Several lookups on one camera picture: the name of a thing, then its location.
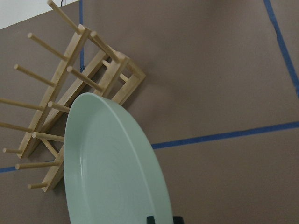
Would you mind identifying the wooden dish rack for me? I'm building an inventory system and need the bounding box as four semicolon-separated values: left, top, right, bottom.
0;0;145;192

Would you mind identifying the pale green plate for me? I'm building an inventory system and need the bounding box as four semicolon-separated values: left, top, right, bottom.
64;93;173;224

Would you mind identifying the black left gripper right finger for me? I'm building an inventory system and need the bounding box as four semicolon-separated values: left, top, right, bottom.
173;216;184;224

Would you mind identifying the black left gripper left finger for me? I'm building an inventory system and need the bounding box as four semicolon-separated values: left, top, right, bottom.
146;216;155;224

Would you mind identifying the brown paper table cover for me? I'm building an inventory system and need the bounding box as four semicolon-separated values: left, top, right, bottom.
0;0;299;224

